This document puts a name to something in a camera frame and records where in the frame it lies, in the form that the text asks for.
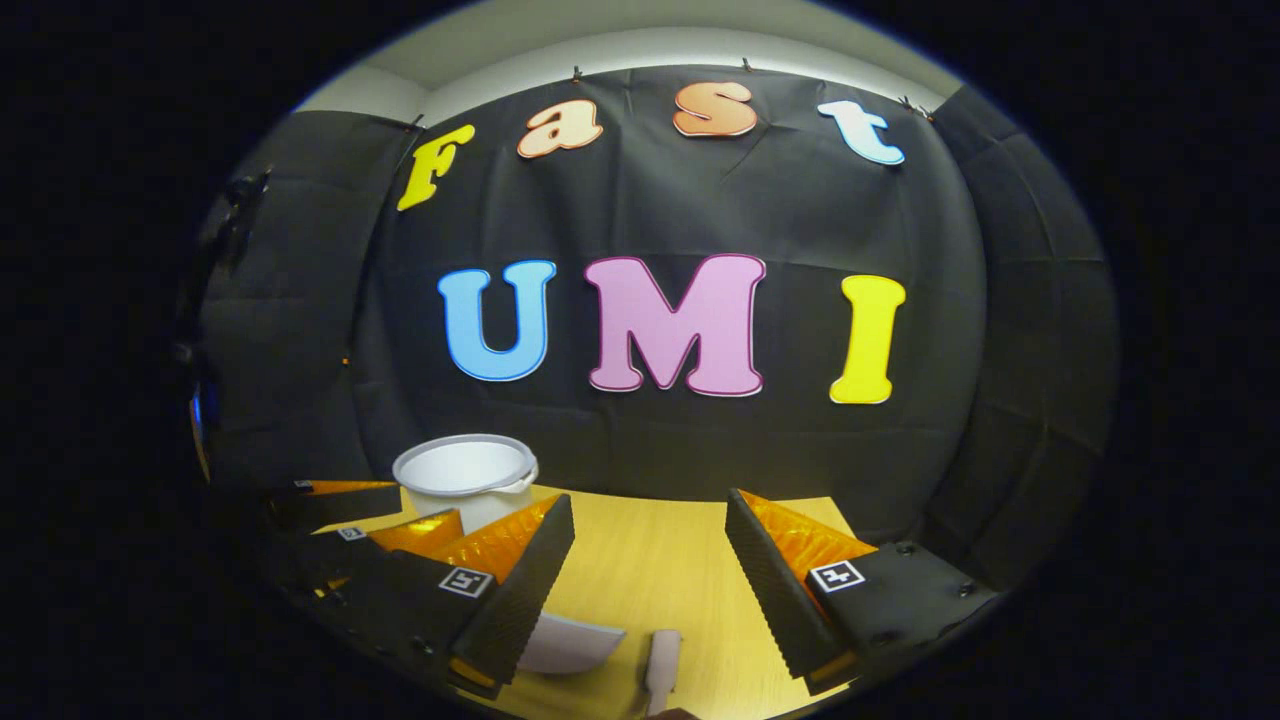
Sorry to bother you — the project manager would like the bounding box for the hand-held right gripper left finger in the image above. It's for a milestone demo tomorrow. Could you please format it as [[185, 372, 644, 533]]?
[[325, 493, 577, 699]]

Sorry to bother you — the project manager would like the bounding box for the black quilted partition panel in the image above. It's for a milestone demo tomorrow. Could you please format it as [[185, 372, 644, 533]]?
[[920, 85, 1119, 591], [195, 108, 426, 491]]

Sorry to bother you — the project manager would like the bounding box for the wooden desktop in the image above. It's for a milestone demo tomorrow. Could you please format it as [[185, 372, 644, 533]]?
[[330, 485, 861, 720]]

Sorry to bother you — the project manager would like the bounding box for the white ribbed garbage bin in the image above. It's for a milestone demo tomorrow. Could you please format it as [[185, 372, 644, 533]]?
[[392, 433, 540, 534]]

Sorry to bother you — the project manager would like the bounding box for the pale pink small broom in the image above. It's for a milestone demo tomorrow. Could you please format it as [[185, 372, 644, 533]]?
[[640, 628, 684, 717]]

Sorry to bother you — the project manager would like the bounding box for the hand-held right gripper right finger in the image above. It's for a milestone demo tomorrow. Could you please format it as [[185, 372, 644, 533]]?
[[725, 488, 1001, 696]]

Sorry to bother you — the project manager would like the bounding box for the pale pink dustpan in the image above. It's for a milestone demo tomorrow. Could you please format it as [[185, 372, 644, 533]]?
[[515, 612, 627, 676]]

